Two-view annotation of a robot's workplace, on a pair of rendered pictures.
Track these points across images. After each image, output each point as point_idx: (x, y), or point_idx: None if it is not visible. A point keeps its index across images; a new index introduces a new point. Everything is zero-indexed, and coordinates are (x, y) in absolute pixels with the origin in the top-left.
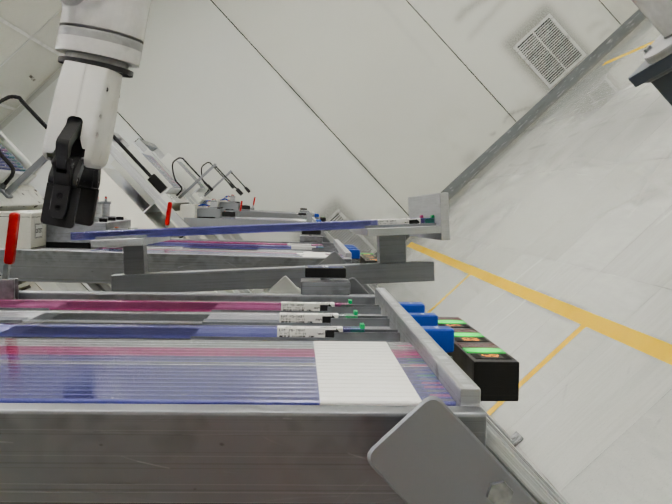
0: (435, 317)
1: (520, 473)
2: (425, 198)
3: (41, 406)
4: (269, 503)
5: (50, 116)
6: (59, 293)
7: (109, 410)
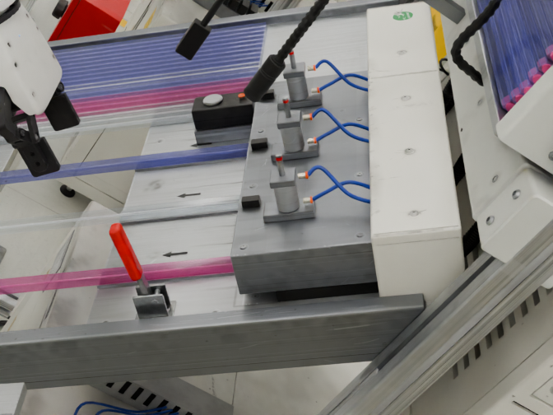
0: None
1: None
2: None
3: (91, 37)
4: None
5: (45, 40)
6: (89, 324)
7: (68, 39)
